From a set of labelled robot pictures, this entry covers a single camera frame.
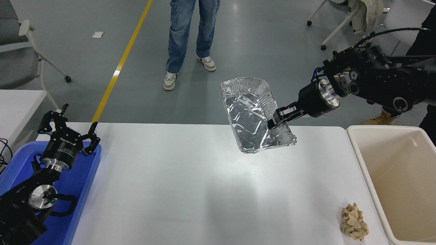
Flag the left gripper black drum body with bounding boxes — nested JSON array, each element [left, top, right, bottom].
[[40, 134, 84, 168]]

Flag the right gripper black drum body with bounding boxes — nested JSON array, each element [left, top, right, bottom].
[[298, 81, 330, 119]]

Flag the crinkled silver foil tray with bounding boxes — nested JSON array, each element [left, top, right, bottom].
[[220, 77, 297, 154]]

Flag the tan paper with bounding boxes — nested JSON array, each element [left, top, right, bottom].
[[340, 203, 369, 241]]

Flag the blue plastic tray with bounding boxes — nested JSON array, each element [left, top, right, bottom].
[[0, 141, 102, 245]]

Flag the white table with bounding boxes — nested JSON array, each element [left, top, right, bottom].
[[0, 90, 47, 150]]

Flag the white-framed wheeled chair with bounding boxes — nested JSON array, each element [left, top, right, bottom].
[[307, 0, 385, 51]]

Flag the grey office chair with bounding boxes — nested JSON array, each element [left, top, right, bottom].
[[0, 0, 72, 111]]

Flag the large pale plastic bin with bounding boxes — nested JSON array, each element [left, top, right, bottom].
[[346, 125, 436, 245]]

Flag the beige jacket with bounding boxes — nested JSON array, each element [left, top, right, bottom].
[[351, 0, 386, 34]]

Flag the person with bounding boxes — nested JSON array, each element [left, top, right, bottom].
[[362, 5, 436, 145], [163, 0, 221, 91]]

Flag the black cables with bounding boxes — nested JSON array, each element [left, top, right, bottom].
[[0, 138, 13, 175]]

